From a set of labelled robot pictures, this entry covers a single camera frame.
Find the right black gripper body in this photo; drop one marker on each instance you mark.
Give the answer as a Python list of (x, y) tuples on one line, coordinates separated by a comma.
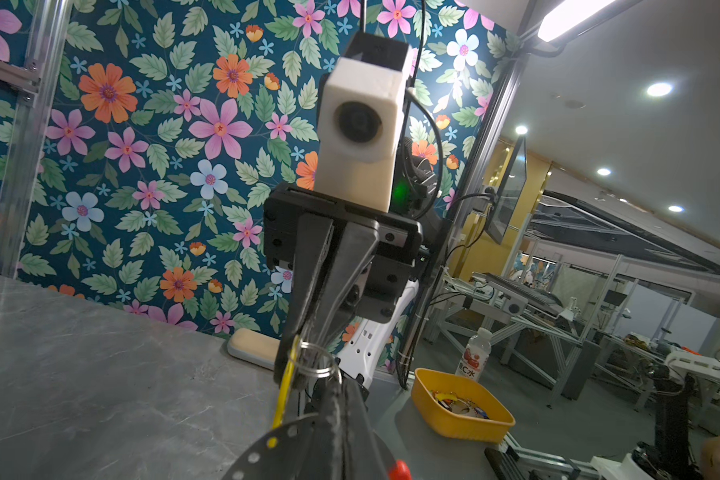
[(383, 280)]

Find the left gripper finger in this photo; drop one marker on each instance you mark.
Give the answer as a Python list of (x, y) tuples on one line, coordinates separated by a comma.
[(343, 444)]

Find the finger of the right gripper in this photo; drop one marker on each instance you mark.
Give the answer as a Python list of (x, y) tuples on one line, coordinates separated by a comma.
[(313, 238), (350, 251)]

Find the metal keyring disc red grip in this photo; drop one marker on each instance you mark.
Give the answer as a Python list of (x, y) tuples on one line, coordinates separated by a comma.
[(279, 454)]

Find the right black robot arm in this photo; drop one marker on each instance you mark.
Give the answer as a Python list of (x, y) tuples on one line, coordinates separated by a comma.
[(413, 197)]

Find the plastic drink bottle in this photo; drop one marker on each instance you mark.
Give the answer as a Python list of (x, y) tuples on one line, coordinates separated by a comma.
[(475, 355)]

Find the yellow plastic tray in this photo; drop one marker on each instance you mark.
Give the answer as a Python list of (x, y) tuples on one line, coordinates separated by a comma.
[(460, 408)]

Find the beige sponge block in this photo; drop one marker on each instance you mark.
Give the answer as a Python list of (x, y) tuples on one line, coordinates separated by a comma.
[(253, 347)]

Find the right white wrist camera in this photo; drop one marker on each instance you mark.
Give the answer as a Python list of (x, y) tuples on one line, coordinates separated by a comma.
[(360, 120)]

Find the wall mounted monitor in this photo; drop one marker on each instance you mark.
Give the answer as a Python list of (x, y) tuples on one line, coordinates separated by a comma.
[(508, 195)]

